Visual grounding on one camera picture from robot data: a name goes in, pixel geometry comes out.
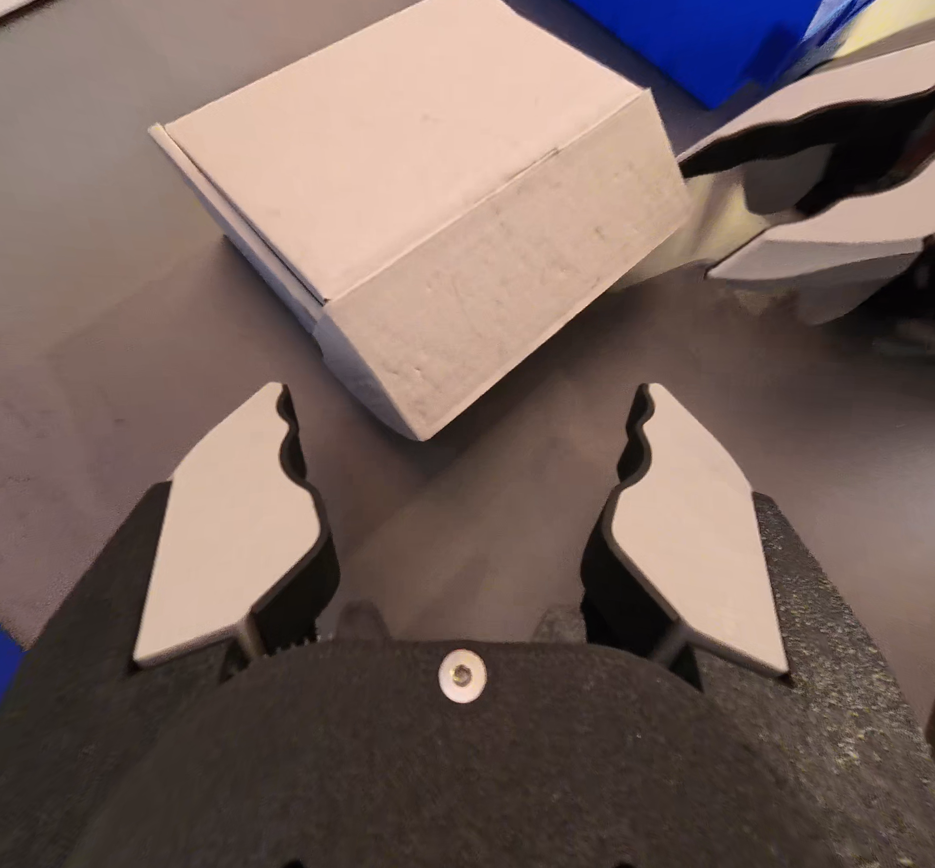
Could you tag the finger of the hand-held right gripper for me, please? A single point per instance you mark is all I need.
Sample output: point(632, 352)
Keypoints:
point(840, 97)
point(825, 258)

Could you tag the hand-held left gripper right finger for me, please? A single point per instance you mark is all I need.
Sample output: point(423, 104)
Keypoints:
point(701, 539)

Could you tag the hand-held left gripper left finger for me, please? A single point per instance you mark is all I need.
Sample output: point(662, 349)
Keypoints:
point(226, 539)

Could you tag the white cardboard box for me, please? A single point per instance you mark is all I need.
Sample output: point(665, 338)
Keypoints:
point(409, 174)

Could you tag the blue clothing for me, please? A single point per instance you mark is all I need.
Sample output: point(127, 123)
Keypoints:
point(7, 663)

